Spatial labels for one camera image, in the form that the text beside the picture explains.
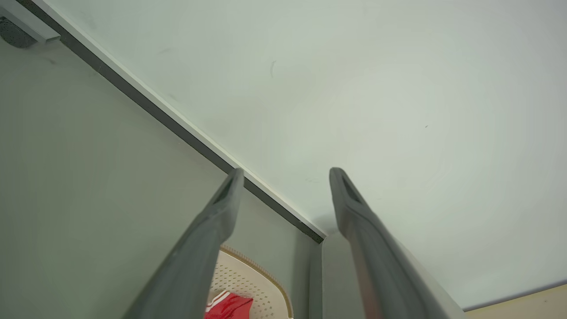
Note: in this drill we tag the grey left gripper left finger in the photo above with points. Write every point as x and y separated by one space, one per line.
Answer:
190 266

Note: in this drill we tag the white and black baseboard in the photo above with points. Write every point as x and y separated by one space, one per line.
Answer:
146 99

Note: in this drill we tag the red Bulls jersey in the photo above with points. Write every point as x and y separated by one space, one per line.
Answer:
230 308

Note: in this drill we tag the cream perforated laundry basket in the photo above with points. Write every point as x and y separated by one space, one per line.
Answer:
248 277

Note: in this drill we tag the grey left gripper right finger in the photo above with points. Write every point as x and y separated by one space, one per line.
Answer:
381 274

